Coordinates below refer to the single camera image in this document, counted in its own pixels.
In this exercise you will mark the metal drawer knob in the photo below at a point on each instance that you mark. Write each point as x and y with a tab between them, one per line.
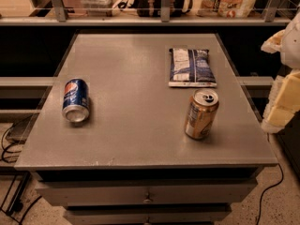
147	199

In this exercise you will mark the gold soda can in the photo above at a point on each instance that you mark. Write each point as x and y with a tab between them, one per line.
201	112

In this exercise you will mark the blue white chip bag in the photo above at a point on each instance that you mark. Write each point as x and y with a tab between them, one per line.
190	68

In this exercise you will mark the blue pepsi can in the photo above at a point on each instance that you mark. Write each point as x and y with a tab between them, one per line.
76	101

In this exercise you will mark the grey drawer cabinet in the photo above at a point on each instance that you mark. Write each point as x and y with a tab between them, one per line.
133	142

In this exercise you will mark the colourful snack bag on shelf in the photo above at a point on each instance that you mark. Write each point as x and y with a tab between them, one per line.
226	8

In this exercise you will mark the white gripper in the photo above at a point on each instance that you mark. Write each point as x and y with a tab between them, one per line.
292	47

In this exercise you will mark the grey metal shelf rail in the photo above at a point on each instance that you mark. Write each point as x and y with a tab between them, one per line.
66	12

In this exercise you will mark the clear plastic container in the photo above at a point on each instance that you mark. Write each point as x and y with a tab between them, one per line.
97	8

